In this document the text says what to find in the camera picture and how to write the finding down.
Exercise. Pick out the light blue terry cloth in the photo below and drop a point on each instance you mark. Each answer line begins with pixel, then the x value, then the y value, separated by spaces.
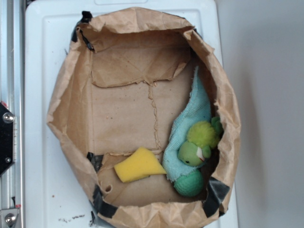
pixel 197 109

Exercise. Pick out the green plush animal toy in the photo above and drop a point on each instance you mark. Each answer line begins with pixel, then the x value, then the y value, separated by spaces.
pixel 201 139

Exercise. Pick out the green rubber ball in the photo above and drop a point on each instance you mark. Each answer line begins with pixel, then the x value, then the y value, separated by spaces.
pixel 190 185

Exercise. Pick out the brown paper bag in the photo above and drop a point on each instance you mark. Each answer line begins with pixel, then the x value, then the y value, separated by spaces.
pixel 127 77

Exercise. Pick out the aluminium frame rail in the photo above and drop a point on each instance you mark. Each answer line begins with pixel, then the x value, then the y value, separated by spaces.
pixel 12 13

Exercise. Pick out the black metal corner bracket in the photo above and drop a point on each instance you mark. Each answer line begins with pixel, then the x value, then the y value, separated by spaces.
pixel 7 138

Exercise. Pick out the yellow sponge piece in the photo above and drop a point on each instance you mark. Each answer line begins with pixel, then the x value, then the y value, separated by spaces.
pixel 141 164

